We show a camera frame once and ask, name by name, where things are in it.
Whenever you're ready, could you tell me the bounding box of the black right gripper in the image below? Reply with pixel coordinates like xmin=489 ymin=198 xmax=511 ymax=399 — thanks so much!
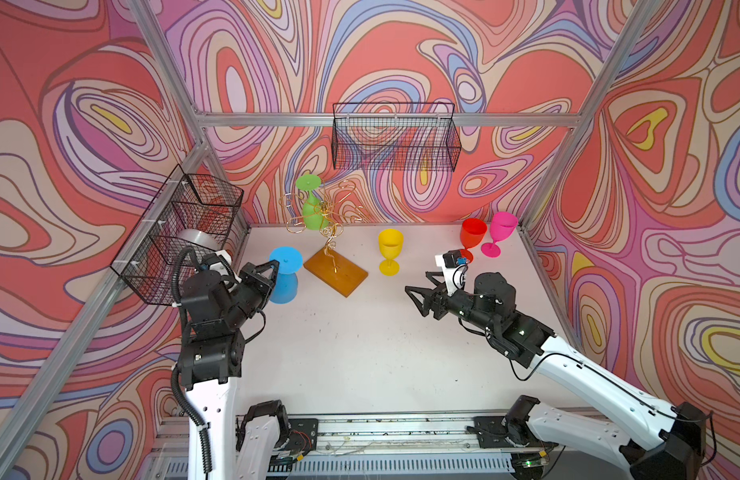
xmin=405 ymin=271 xmax=498 ymax=334

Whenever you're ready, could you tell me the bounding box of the black wire basket wall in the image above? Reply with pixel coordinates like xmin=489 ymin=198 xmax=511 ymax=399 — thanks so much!
xmin=111 ymin=166 xmax=247 ymax=306
xmin=331 ymin=100 xmax=462 ymax=172

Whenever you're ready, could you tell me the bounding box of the wooden rack base board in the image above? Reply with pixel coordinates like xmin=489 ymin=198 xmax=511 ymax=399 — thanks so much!
xmin=304 ymin=248 xmax=368 ymax=298

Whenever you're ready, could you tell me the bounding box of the yellow plastic wine glass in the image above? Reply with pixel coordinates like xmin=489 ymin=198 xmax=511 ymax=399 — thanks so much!
xmin=378 ymin=229 xmax=404 ymax=276

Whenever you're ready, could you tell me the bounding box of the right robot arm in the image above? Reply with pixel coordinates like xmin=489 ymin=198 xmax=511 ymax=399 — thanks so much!
xmin=405 ymin=272 xmax=712 ymax=479

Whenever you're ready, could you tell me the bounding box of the red plastic wine glass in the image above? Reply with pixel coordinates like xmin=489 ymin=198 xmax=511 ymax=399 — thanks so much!
xmin=460 ymin=218 xmax=488 ymax=263

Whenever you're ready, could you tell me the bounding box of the green plastic wine glass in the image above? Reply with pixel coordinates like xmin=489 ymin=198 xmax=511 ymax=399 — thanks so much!
xmin=296 ymin=174 xmax=330 ymax=231

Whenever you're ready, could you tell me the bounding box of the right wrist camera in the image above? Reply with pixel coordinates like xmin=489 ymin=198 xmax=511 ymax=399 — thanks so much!
xmin=435 ymin=249 xmax=469 ymax=295

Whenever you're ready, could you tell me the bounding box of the gold wire glass rack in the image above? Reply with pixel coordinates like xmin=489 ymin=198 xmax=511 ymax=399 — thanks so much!
xmin=278 ymin=177 xmax=356 ymax=251

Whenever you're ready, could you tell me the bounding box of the pink plastic wine glass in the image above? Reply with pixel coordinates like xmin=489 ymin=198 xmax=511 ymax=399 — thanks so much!
xmin=481 ymin=212 xmax=519 ymax=258

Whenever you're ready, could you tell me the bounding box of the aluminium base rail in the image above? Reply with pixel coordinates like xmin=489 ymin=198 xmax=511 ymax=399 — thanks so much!
xmin=146 ymin=410 xmax=641 ymax=478

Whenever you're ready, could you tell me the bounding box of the black wire basket left wall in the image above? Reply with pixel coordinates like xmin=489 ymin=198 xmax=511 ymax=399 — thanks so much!
xmin=111 ymin=166 xmax=247 ymax=306

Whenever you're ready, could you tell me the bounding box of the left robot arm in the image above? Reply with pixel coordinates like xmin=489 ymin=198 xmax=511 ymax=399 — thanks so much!
xmin=170 ymin=246 xmax=289 ymax=479

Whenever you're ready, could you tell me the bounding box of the blue plastic wine glass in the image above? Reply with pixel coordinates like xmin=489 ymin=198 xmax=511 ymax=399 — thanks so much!
xmin=269 ymin=246 xmax=303 ymax=304

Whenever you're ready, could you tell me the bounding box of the black wire basket back wall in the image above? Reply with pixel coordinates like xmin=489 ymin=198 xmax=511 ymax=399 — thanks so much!
xmin=331 ymin=100 xmax=462 ymax=172

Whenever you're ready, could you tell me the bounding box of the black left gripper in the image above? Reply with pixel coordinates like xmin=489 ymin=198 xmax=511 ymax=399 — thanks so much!
xmin=219 ymin=259 xmax=278 ymax=335

